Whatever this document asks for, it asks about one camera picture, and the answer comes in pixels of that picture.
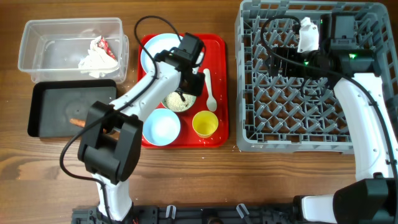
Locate white plastic spoon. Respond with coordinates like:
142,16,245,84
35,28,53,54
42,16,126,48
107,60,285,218
203,68,217,112

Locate red and white wrapper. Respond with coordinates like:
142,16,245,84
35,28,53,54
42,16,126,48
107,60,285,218
78,35,118,78

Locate red serving tray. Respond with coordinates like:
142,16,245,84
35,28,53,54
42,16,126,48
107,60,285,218
164,34,229,149

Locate large light blue plate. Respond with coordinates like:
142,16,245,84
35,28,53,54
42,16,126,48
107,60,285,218
140,33,182,73

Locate black waste tray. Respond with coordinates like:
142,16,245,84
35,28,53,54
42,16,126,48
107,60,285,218
27,79,117,138

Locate grey dishwasher rack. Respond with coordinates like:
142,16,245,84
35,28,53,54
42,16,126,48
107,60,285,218
234,1,397,154

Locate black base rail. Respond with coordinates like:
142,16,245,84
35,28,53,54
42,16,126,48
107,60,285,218
72,203,298,224

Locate small light blue bowl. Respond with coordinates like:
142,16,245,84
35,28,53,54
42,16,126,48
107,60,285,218
143,108,181,146

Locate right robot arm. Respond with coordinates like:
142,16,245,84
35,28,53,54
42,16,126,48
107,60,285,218
262,12,397,223

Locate clear plastic waste bin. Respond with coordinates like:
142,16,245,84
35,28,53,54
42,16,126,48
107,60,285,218
17,17,129,83

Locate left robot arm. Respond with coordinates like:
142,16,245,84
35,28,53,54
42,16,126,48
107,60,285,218
78,33,206,223

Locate brown sausage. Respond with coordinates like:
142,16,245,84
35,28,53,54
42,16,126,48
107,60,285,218
69,118,86,128

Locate yellow plastic cup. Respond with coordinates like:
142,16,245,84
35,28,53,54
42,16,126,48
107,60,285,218
192,111,219,138

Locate white rice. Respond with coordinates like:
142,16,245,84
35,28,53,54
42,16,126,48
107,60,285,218
164,91,193,112

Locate mint green bowl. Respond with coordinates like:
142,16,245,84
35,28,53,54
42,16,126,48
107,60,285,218
160,91,197,113

